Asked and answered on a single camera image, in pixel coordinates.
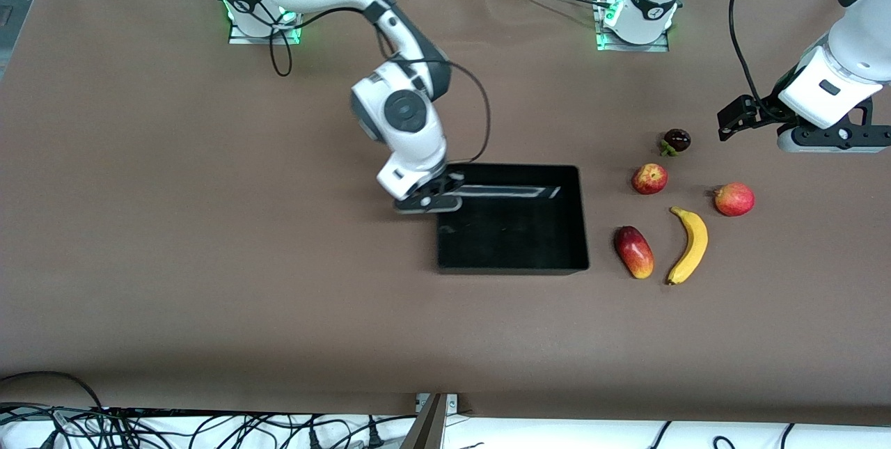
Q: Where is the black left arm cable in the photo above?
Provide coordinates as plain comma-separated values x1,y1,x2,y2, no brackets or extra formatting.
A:
727,0,791,123

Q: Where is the black looped floor cable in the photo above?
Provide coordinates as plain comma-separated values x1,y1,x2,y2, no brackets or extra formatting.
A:
0,370,105,412

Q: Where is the red yellow mango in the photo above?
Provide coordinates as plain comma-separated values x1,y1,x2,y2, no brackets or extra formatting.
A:
613,226,655,280

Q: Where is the small red yellow apple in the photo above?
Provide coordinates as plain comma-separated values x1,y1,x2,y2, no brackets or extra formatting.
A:
631,163,669,196

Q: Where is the small metal table bracket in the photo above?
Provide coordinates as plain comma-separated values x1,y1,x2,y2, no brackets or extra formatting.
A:
416,393,459,413

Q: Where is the yellow banana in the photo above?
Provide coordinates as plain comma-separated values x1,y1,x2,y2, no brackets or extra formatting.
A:
667,207,709,286

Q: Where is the large red apple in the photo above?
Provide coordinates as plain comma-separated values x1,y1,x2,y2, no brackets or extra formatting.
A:
713,182,756,217

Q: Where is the table cover sheet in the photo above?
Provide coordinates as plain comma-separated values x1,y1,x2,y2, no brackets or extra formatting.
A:
0,0,891,426

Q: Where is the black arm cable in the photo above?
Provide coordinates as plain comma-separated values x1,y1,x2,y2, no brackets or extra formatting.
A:
727,0,791,123
188,0,492,166

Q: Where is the tangled black cable bundle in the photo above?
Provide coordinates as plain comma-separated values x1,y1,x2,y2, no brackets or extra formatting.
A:
0,404,418,449

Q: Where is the dark purple mangosteen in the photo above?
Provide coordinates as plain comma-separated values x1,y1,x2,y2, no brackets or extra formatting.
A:
660,128,692,157

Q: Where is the dark angled post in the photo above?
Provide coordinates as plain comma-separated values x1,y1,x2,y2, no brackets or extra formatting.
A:
400,393,448,449

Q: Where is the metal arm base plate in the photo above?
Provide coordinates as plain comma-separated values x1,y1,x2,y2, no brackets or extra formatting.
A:
595,0,670,53
228,16,302,45

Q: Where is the black rectangular plastic tray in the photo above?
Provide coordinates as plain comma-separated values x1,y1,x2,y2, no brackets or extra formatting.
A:
436,164,590,276

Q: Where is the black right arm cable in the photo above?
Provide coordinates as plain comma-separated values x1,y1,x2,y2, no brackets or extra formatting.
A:
188,0,492,166

